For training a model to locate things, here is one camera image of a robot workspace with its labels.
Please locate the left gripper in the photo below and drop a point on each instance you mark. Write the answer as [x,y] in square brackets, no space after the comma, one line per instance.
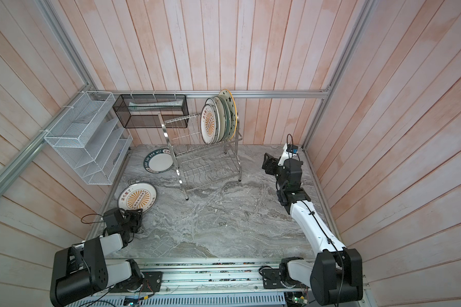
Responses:
[137,216]

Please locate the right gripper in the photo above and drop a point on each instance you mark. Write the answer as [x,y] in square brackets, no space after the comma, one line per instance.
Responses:
[273,164]

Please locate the orange sunburst plate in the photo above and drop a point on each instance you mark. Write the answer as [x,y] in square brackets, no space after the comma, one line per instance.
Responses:
[141,195]
[208,123]

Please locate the mint green flower plate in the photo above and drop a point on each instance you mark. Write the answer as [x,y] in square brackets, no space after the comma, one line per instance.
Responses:
[227,115]

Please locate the cream floral plate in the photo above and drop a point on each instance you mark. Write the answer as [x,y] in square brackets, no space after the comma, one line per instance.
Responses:
[222,119]

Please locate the star pattern orange rim plate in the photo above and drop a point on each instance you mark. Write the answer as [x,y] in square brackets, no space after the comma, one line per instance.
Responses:
[229,100]

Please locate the white plate green outline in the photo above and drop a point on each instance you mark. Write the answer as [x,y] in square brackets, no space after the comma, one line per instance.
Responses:
[210,101]

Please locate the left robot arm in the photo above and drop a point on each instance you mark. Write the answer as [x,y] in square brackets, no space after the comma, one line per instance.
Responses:
[81,269]

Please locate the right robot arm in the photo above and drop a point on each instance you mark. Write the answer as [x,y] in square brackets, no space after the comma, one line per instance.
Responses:
[336,275]

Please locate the steel two-tier dish rack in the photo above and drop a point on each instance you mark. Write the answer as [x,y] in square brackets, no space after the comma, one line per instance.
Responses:
[199,165]

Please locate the white plate dark green rim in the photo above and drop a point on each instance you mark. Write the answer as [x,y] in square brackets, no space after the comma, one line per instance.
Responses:
[158,161]

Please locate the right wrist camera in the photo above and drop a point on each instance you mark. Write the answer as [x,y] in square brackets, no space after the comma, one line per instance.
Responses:
[289,151]

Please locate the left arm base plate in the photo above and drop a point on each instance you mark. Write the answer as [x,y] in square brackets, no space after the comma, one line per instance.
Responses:
[151,283]

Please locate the horizontal aluminium wall bar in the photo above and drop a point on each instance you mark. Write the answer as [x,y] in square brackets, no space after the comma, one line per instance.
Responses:
[235,93]

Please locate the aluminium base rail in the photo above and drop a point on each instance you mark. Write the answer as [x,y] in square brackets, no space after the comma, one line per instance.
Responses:
[209,275]

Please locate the white wire mesh shelf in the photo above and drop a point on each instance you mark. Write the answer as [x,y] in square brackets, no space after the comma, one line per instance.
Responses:
[90,142]

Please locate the black mesh wall basket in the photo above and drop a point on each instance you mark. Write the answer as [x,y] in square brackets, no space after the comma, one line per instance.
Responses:
[141,111]

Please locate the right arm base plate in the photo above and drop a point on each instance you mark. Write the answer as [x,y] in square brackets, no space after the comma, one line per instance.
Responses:
[272,278]

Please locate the left aluminium frame bar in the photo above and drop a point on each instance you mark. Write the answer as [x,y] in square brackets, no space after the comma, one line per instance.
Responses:
[12,171]

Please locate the aluminium frame bar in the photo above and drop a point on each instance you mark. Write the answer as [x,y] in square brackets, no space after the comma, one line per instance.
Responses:
[12,171]
[363,19]

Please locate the right aluminium frame bar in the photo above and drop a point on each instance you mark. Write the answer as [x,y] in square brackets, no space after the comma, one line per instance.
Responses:
[363,19]

